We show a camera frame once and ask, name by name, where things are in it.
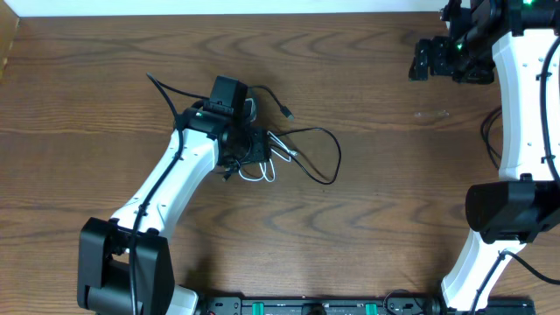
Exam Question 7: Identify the white cable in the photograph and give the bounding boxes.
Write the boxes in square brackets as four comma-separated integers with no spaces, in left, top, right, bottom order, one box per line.
[237,129,299,184]

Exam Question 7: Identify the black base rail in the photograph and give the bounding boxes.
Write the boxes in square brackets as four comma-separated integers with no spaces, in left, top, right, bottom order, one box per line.
[192,295,537,315]

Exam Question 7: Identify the short black cable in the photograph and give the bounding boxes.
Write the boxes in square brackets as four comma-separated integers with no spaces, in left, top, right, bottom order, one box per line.
[221,84,343,186]

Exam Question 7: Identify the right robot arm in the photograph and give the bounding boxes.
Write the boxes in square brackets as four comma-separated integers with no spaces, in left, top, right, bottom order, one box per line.
[409,0,559,314]

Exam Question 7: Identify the clear tape piece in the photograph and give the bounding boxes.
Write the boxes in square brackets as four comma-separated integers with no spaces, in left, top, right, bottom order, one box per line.
[414,110,449,119]

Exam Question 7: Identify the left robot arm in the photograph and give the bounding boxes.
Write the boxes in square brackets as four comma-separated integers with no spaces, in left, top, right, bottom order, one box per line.
[77,76,270,314]

